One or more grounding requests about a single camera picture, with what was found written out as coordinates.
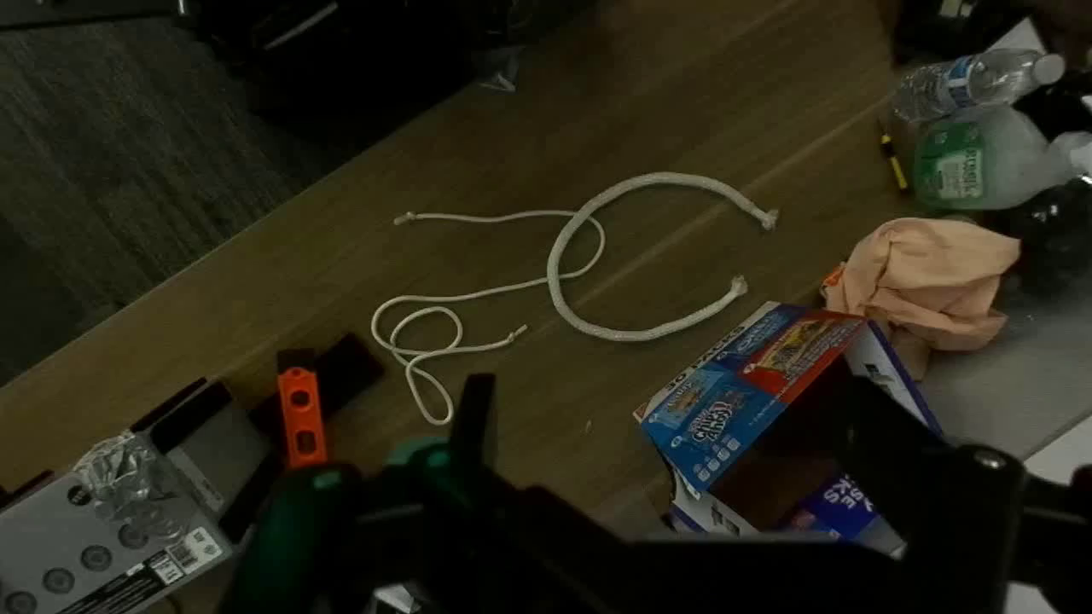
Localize clear plastic water bottle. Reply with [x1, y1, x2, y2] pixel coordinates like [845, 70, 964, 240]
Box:
[892, 46, 1067, 124]

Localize black yellow marker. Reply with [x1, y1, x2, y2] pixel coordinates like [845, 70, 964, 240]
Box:
[879, 130, 914, 199]

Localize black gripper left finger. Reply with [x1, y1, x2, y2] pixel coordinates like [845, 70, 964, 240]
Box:
[451, 371, 502, 485]

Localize blue cardboard box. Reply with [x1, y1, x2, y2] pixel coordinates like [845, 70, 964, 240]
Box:
[636, 300, 950, 560]

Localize thin white rope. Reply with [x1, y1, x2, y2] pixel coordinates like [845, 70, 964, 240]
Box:
[370, 205, 612, 429]

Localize black flat block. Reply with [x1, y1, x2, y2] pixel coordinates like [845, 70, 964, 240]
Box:
[250, 333, 388, 436]

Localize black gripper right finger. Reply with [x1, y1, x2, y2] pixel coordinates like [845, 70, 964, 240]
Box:
[845, 385, 1031, 572]

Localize orange block with holes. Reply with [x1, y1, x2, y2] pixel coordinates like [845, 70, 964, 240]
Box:
[272, 364, 335, 471]

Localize thick white rope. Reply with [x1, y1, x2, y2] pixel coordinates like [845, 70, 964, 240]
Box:
[542, 168, 782, 347]

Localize large grey metal box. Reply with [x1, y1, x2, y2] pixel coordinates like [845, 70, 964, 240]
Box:
[0, 379, 272, 614]

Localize green liquid spray bottle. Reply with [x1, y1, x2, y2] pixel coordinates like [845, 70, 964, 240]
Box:
[908, 105, 1079, 217]

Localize peach cloth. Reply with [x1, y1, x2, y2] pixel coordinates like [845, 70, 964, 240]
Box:
[820, 217, 1023, 379]

